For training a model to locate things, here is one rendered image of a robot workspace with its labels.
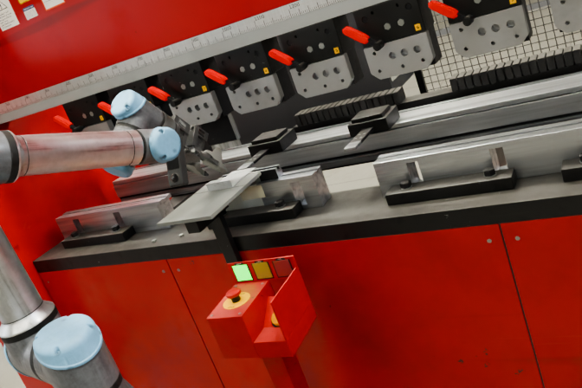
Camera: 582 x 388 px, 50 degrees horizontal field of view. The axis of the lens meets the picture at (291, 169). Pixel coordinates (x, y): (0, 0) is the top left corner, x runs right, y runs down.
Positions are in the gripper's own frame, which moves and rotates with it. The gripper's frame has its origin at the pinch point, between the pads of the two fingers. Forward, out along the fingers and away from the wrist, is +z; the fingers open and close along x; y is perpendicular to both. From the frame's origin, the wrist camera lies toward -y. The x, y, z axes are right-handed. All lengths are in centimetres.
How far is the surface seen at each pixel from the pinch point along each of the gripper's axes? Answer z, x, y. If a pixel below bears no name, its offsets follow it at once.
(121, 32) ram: -28.7, 16.5, 32.5
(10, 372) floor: 106, 222, -36
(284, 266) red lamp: 9.7, -19.9, -24.4
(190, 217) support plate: -7.2, -1.7, -15.9
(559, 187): 13, -84, -11
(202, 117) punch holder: -7.3, 1.3, 14.0
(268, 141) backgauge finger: 20.4, -0.9, 20.7
